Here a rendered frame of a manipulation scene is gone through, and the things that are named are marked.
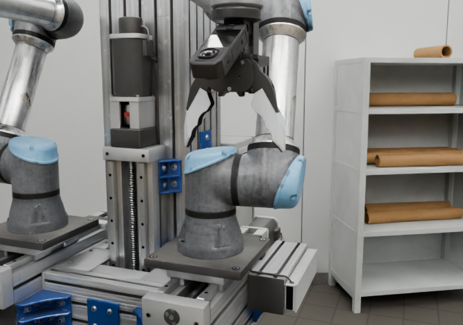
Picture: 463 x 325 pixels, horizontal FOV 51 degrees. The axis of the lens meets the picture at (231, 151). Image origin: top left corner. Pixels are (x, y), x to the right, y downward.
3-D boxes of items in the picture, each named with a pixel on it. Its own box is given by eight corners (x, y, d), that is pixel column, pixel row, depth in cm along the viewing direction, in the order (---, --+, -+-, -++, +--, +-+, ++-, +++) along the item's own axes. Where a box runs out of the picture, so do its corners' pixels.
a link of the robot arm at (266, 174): (239, 210, 111) (257, -1, 124) (304, 214, 107) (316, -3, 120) (228, 202, 99) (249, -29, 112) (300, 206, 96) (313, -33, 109)
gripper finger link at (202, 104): (200, 143, 77) (231, 97, 74) (184, 148, 72) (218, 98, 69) (186, 131, 78) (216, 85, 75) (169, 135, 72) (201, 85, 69)
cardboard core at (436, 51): (413, 47, 317) (440, 45, 288) (424, 48, 319) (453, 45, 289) (413, 60, 318) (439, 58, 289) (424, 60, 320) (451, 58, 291)
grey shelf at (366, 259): (328, 284, 339) (335, 60, 316) (444, 275, 354) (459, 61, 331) (354, 313, 295) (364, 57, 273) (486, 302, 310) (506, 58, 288)
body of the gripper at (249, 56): (271, 95, 74) (271, 14, 72) (253, 97, 66) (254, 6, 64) (224, 94, 77) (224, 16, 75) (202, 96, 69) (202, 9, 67)
